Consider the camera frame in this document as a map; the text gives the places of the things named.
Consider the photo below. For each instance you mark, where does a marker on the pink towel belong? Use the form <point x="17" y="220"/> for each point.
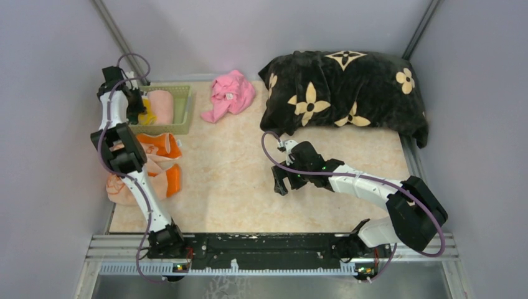
<point x="230" y="93"/>

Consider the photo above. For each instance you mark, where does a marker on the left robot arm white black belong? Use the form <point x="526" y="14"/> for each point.
<point x="121" y="154"/>

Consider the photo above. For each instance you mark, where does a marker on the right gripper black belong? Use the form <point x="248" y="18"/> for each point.
<point x="279" y="174"/>

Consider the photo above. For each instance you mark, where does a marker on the black floral pillow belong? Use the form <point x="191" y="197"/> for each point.
<point x="340" y="88"/>

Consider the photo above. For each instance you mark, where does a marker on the rolled peach towel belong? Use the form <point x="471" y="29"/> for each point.
<point x="162" y="106"/>

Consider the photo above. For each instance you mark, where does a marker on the orange peach towel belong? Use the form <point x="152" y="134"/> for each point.
<point x="164" y="173"/>

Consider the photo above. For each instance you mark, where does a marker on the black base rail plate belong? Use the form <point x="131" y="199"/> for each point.
<point x="311" y="251"/>

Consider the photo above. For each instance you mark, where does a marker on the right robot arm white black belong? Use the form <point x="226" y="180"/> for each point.
<point x="414" y="217"/>

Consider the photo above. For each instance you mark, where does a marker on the grey yellow duck towel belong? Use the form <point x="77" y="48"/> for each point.
<point x="147" y="117"/>

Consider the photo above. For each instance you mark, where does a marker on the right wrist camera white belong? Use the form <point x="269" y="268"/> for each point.
<point x="286" y="146"/>

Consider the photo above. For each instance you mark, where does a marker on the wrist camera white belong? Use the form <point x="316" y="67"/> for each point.
<point x="286" y="146"/>
<point x="132" y="83"/>

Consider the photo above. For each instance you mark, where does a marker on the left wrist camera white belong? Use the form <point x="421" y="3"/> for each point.
<point x="132" y="83"/>

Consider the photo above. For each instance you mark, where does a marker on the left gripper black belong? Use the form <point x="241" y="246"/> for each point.
<point x="139" y="108"/>

